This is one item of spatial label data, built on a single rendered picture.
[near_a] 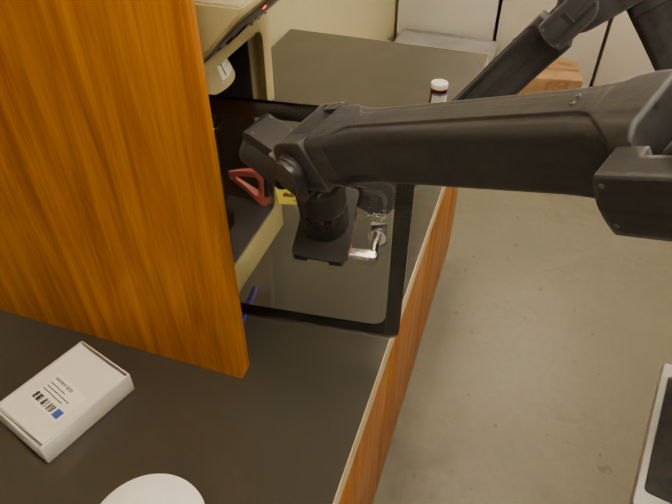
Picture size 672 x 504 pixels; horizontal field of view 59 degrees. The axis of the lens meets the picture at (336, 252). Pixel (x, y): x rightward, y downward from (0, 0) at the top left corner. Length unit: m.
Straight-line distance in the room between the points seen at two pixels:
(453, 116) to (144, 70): 0.39
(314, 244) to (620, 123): 0.46
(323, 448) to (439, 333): 1.46
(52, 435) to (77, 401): 0.06
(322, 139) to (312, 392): 0.54
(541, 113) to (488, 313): 2.09
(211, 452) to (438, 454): 1.20
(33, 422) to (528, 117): 0.82
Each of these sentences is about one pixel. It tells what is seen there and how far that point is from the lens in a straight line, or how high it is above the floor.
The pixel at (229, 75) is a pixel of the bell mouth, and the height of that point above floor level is 1.33.
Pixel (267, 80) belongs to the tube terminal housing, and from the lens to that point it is 1.09.
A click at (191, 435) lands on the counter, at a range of 0.96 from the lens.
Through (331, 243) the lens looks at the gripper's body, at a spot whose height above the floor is 1.27.
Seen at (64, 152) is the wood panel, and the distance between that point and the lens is 0.85.
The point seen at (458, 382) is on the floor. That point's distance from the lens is 2.20.
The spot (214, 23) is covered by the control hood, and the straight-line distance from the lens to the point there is 0.73.
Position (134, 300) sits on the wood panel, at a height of 1.07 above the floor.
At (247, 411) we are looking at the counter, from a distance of 0.97.
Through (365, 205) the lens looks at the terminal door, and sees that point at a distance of 0.81.
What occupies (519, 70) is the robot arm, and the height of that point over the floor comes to 1.40.
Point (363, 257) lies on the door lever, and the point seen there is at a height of 1.20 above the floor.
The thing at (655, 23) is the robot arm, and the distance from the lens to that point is 0.84.
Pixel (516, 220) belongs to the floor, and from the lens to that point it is 2.93.
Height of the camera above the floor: 1.74
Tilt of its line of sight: 41 degrees down
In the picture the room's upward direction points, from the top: straight up
